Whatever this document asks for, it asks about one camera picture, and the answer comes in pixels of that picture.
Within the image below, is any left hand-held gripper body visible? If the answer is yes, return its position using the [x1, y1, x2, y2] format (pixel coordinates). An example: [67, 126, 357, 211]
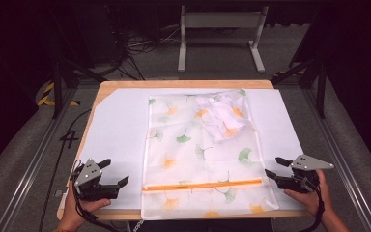
[71, 158, 121, 203]

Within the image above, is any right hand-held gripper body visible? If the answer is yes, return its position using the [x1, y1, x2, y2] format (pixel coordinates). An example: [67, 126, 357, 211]
[271, 154, 335, 195]

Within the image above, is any leaf print mesh laundry bag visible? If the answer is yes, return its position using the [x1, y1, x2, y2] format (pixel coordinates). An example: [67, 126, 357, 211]
[140, 88, 280, 221]

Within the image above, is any white garment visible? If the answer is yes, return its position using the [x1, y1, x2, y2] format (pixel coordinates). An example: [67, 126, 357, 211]
[194, 90, 251, 144]

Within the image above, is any person's left hand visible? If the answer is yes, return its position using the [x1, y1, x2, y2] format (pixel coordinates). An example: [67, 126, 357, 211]
[57, 182, 112, 231]

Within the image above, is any person's right hand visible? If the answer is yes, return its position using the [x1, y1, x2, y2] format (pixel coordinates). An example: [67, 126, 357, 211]
[283, 169, 334, 220]

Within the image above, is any white table mat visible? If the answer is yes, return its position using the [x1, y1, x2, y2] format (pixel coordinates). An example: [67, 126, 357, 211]
[76, 87, 305, 212]

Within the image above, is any black metal stand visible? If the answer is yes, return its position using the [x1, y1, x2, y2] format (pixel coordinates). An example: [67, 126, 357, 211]
[271, 55, 328, 119]
[49, 57, 108, 120]

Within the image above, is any yellow black hazard tape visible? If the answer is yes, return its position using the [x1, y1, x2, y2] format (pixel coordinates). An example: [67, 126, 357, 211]
[37, 81, 80, 107]

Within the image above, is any white metal stand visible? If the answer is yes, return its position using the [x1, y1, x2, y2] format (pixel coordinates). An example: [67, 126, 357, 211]
[177, 4, 270, 73]

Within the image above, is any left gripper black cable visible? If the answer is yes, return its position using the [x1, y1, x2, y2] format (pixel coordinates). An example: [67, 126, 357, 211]
[70, 159, 124, 232]

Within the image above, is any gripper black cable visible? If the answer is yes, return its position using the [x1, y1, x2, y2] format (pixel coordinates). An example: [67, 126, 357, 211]
[70, 159, 124, 232]
[302, 180, 327, 232]

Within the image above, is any aluminium floor rail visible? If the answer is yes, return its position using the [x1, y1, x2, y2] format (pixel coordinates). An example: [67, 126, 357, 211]
[301, 86, 371, 232]
[0, 86, 79, 232]

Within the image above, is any long black floor cable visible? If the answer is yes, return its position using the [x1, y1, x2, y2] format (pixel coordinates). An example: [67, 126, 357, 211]
[38, 108, 93, 232]

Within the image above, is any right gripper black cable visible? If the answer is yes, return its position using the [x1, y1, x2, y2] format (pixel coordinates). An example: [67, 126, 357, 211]
[302, 180, 327, 232]

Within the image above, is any bundle of black floor cables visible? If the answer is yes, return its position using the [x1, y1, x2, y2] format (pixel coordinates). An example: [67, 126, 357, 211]
[107, 18, 182, 81]

